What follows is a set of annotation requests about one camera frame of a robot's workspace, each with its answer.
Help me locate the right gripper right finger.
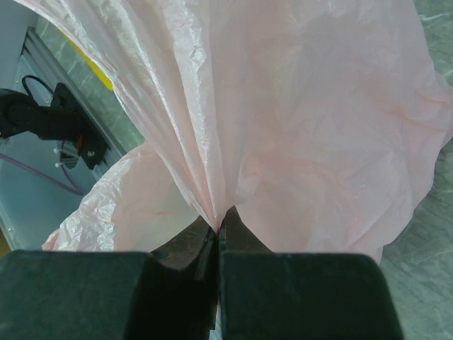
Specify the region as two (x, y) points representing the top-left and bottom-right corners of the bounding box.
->
(219, 208), (403, 339)

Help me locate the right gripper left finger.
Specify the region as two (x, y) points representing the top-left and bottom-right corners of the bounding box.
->
(1, 218), (217, 339)

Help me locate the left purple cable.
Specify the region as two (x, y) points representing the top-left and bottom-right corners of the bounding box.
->
(0, 140), (84, 196)

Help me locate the yellow plastic tray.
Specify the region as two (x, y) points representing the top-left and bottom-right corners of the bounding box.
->
(58, 29), (113, 91)

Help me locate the pink plastic bag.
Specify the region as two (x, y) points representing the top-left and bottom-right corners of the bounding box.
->
(25, 1), (452, 260)

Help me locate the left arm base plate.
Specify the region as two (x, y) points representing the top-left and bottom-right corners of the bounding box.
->
(1, 75), (108, 170)

